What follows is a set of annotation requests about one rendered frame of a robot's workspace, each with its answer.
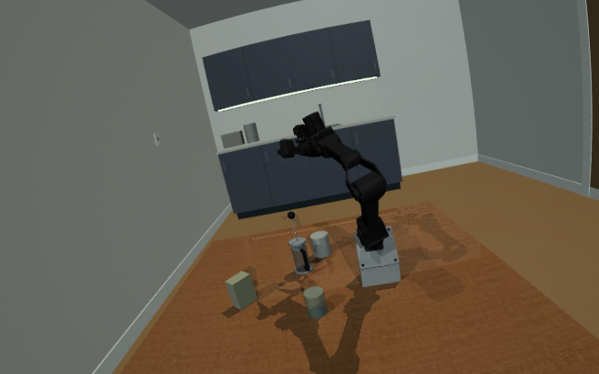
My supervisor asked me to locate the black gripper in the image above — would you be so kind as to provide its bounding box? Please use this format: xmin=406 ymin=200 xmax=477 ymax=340
xmin=277 ymin=136 xmax=320 ymax=158

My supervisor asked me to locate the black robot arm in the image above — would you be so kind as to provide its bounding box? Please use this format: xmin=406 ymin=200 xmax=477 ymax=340
xmin=293 ymin=111 xmax=389 ymax=251

